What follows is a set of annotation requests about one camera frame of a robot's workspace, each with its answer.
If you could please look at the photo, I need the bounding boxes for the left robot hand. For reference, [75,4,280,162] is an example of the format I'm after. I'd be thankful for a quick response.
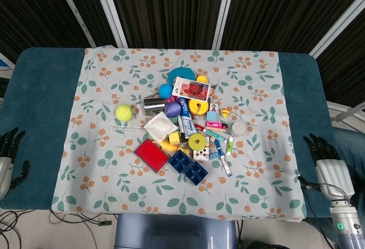
[0,127,31,201]

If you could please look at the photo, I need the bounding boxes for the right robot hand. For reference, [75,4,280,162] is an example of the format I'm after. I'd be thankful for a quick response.
[297,133,356,201]

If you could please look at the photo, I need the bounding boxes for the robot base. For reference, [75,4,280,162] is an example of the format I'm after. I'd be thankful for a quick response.
[113,213,238,249]

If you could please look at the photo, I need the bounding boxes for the teal table cover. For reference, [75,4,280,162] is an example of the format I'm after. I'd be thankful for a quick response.
[0,46,335,224]

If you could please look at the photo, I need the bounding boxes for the grey round puck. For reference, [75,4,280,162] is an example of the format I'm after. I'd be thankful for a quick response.
[230,121,248,137]

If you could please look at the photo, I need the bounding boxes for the white blue marker pen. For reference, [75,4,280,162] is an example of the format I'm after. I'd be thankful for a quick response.
[216,140,233,177]

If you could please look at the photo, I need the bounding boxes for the green white tube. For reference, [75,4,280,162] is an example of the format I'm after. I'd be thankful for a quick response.
[202,128,228,144]

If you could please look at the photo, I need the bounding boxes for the pink lighter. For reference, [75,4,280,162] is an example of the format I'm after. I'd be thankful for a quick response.
[205,121,229,129]

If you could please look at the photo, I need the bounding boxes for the clear plastic stick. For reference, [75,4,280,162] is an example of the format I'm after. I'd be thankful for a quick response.
[109,126,145,133]

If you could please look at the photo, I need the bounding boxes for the yellow-green tennis ball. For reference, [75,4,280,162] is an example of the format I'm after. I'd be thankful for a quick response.
[115,104,133,122]

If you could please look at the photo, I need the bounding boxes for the playing card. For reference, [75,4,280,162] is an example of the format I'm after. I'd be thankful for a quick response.
[193,147,212,162]

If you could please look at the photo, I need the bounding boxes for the olive green tape roll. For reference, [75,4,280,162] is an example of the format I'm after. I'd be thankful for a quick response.
[188,133,206,151]

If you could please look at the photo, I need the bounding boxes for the dark blue ice tray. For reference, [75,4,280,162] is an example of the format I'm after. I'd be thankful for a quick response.
[168,149,209,186]

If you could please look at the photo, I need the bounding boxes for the yellow tape roll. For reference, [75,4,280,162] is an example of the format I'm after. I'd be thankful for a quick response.
[189,99,210,117]

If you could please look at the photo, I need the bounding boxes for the red rectangular box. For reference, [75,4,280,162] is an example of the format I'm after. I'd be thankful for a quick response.
[133,138,171,173]

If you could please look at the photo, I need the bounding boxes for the floral tablecloth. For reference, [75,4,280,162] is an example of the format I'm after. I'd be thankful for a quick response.
[50,46,304,222]

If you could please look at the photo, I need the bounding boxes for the toothpaste tube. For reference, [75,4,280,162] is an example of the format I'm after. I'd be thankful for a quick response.
[177,95,197,138]

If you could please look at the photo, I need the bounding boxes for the metal cup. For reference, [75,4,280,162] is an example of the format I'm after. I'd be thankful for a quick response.
[143,97,166,116]

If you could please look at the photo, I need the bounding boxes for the white plastic pouch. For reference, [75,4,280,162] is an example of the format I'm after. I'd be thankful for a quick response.
[144,111,178,142]

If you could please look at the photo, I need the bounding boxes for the red printed card box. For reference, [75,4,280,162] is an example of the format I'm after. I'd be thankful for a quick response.
[172,76,212,102]

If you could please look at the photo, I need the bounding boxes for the yellow rubber toy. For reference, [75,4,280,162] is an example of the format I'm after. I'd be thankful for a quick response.
[159,140,180,154]

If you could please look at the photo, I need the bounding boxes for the purple ball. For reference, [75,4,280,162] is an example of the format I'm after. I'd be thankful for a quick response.
[164,101,182,118]

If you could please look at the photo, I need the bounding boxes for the blue foam ball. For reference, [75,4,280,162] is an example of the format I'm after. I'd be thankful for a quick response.
[158,83,174,99]

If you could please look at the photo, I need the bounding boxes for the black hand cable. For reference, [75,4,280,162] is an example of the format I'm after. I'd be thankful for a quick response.
[302,182,354,249]

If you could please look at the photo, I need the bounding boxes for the floor cables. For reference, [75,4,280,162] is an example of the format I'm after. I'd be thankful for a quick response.
[0,209,117,249]

